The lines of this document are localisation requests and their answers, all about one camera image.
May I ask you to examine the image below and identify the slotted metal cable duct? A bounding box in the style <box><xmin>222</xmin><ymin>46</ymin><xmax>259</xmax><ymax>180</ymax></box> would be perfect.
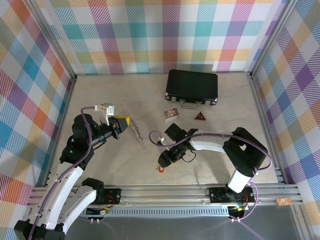
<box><xmin>82</xmin><ymin>208</ymin><xmax>232</xmax><ymax>218</ymax></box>

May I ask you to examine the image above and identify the small playing card box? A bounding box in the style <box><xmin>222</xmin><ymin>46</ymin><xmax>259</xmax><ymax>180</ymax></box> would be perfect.
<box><xmin>162</xmin><ymin>107</ymin><xmax>180</xmax><ymax>123</ymax></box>

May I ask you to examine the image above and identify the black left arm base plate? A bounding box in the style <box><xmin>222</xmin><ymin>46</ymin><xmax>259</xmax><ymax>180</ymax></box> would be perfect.
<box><xmin>96</xmin><ymin>187</ymin><xmax>123</xmax><ymax>206</ymax></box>

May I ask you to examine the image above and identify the black connector bracket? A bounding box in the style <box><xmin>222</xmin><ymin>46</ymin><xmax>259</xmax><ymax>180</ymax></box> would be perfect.
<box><xmin>227</xmin><ymin>204</ymin><xmax>248</xmax><ymax>219</ymax></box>
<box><xmin>85</xmin><ymin>206</ymin><xmax>111</xmax><ymax>218</ymax></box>

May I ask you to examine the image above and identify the small orange printed tag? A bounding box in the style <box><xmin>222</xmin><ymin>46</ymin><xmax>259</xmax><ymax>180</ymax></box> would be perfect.
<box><xmin>275</xmin><ymin>197</ymin><xmax>293</xmax><ymax>207</ymax></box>

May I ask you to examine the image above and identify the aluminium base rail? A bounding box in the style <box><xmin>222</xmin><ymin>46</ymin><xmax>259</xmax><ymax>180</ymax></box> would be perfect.
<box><xmin>26</xmin><ymin>183</ymin><xmax>305</xmax><ymax>209</ymax></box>

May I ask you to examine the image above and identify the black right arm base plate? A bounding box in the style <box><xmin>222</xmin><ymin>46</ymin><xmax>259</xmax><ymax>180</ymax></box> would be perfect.
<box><xmin>209</xmin><ymin>186</ymin><xmax>256</xmax><ymax>205</ymax></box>

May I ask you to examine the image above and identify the aluminium frame post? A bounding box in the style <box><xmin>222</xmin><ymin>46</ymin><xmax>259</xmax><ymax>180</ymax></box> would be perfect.
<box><xmin>29</xmin><ymin>0</ymin><xmax>78</xmax><ymax>82</ymax></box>
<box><xmin>248</xmin><ymin>0</ymin><xmax>301</xmax><ymax>80</ymax></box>

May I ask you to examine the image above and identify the aluminium frame side rail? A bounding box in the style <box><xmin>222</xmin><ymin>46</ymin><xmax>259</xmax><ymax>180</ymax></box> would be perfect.
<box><xmin>24</xmin><ymin>76</ymin><xmax>78</xmax><ymax>226</ymax></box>
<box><xmin>248</xmin><ymin>73</ymin><xmax>311</xmax><ymax>240</ymax></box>

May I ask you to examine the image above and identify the black red triangular keychain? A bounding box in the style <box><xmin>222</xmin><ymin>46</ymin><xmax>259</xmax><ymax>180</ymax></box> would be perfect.
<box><xmin>193</xmin><ymin>111</ymin><xmax>207</xmax><ymax>123</ymax></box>

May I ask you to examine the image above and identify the thin black wire loop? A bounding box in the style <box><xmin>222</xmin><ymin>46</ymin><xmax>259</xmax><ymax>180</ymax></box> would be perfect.
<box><xmin>183</xmin><ymin>150</ymin><xmax>198</xmax><ymax>164</ymax></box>

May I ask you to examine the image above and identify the black case with metal handle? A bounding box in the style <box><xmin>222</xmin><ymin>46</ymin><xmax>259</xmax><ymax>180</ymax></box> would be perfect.
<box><xmin>164</xmin><ymin>69</ymin><xmax>219</xmax><ymax>110</ymax></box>

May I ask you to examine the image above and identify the grey metal base plate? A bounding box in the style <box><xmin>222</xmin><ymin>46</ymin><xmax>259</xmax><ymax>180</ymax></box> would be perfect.
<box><xmin>62</xmin><ymin>214</ymin><xmax>301</xmax><ymax>240</ymax></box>

